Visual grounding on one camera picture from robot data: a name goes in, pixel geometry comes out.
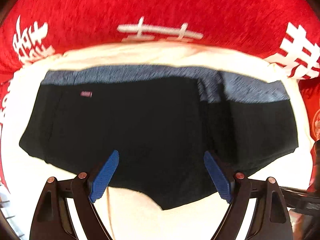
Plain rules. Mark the red printed bedspread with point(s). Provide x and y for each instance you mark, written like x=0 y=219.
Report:
x=160 y=5

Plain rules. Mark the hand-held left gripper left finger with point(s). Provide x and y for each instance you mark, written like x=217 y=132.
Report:
x=105 y=177

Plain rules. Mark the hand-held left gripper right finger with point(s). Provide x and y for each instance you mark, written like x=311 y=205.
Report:
x=217 y=177

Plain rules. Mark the cream blanket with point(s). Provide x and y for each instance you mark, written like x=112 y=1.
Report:
x=135 y=220

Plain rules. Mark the black pants with blue stripes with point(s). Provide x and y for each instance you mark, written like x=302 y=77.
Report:
x=150 y=120

